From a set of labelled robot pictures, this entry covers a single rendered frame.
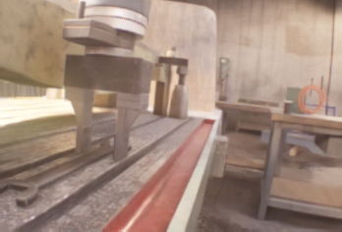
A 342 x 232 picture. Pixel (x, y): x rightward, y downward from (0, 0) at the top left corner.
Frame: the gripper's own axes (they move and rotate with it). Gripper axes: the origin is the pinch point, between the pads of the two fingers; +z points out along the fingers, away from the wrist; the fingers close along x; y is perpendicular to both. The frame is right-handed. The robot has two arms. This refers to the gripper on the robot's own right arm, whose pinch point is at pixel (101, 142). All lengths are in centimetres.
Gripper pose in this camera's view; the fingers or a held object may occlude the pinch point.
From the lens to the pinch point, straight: 38.2
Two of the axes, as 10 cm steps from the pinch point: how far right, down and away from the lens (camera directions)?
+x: -9.7, -1.2, 2.3
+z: -1.0, 9.9, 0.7
